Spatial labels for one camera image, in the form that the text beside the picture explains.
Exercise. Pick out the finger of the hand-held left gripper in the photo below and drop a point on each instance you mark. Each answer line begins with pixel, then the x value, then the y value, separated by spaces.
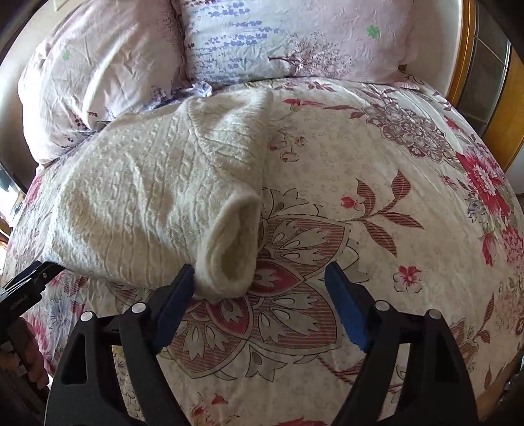
pixel 30 273

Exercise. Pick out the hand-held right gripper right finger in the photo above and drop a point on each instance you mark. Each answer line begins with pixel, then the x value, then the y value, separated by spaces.
pixel 347 303

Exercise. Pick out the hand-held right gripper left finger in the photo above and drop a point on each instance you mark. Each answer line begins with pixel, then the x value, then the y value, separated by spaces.
pixel 172 303

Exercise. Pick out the pale pink floral pillow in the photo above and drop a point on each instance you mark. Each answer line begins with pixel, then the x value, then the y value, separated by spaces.
pixel 102 69

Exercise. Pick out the person's left hand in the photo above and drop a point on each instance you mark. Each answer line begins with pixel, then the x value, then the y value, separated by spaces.
pixel 35 356

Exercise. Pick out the pink pillow blue lavender print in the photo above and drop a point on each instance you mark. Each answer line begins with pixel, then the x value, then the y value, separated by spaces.
pixel 286 37

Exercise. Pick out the floral bed sheet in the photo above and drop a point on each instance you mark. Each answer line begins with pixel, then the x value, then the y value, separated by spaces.
pixel 327 184

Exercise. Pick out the wooden headboard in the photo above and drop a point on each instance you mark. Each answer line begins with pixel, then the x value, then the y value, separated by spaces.
pixel 464 45

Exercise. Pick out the wooden glass panel cabinet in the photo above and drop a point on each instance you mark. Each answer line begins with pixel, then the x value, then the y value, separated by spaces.
pixel 497 90

